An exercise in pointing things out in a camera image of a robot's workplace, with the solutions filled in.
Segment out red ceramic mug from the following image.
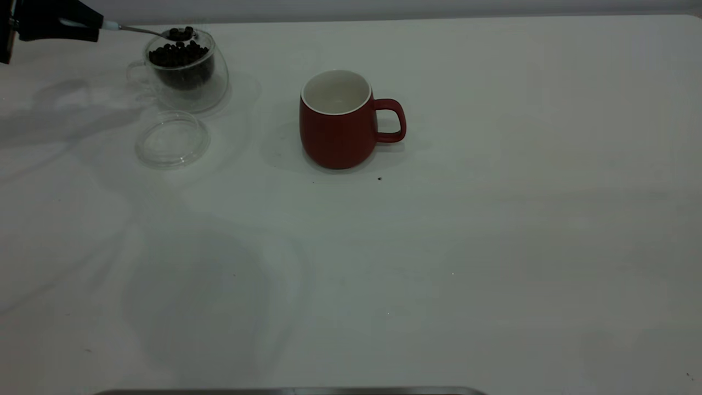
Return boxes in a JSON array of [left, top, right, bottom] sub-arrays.
[[299, 70, 407, 170]]

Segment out dark coffee beans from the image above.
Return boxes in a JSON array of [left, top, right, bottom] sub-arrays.
[[148, 26, 215, 90]]

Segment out clear double-wall glass cup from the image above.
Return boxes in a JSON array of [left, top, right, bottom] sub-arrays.
[[126, 27, 230, 114]]

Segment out clear round glass lid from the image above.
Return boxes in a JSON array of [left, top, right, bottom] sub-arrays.
[[135, 110, 211, 169]]

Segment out metal spoon with white handle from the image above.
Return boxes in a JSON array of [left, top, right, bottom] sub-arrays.
[[58, 19, 196, 43]]

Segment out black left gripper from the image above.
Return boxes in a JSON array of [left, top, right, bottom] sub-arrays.
[[0, 0, 105, 65]]

